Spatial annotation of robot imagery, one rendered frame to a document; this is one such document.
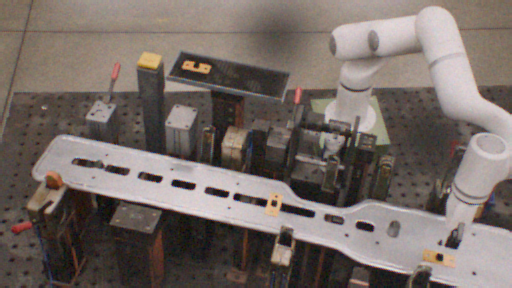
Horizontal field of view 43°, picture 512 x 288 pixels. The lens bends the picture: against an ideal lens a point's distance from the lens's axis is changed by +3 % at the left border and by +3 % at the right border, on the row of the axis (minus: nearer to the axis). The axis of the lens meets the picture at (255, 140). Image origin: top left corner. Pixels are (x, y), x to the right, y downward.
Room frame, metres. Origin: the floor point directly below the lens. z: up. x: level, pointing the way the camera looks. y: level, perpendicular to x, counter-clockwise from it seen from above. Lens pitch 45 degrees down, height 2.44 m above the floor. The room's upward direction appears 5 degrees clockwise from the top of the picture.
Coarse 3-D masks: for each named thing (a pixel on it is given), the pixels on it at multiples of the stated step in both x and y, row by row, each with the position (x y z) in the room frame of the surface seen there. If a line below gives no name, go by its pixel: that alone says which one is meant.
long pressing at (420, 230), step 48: (96, 144) 1.35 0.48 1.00; (96, 192) 1.17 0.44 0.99; (144, 192) 1.18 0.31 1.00; (192, 192) 1.19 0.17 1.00; (240, 192) 1.21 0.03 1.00; (288, 192) 1.22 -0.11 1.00; (336, 240) 1.07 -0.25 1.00; (384, 240) 1.08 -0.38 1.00; (432, 240) 1.10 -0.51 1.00; (480, 240) 1.11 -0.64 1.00
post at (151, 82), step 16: (160, 64) 1.59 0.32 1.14; (144, 80) 1.56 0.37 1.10; (160, 80) 1.57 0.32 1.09; (144, 96) 1.56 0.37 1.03; (160, 96) 1.57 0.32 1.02; (144, 112) 1.57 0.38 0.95; (160, 112) 1.57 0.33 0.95; (144, 128) 1.57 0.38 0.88; (160, 128) 1.56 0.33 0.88; (160, 144) 1.56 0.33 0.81
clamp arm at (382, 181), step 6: (384, 162) 1.28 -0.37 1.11; (390, 162) 1.28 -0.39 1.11; (384, 168) 1.27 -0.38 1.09; (390, 168) 1.27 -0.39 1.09; (378, 174) 1.27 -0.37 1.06; (384, 174) 1.26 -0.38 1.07; (390, 174) 1.26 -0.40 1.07; (378, 180) 1.26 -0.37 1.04; (384, 180) 1.26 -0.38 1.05; (378, 186) 1.26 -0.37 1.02; (384, 186) 1.26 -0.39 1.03; (378, 192) 1.25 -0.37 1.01; (384, 192) 1.25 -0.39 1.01; (384, 198) 1.25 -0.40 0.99
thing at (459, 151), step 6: (456, 150) 1.24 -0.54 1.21; (462, 150) 1.25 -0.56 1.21; (456, 156) 1.24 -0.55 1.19; (462, 156) 1.22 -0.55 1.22; (450, 162) 1.24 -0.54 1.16; (456, 162) 1.21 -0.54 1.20; (450, 168) 1.23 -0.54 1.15; (456, 168) 1.24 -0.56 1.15; (450, 174) 1.23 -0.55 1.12; (444, 180) 1.23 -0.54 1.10; (450, 180) 1.23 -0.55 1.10; (444, 186) 1.22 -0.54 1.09
